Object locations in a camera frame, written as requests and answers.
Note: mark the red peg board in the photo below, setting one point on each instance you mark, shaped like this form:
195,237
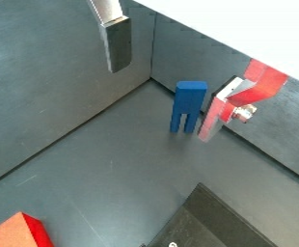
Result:
23,231

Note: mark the blue two-legged peg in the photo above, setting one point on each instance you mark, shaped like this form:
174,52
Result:
190,93

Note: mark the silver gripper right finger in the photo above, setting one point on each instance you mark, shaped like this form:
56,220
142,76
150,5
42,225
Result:
233,101

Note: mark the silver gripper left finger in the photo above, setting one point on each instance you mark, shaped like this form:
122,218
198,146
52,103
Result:
115,32

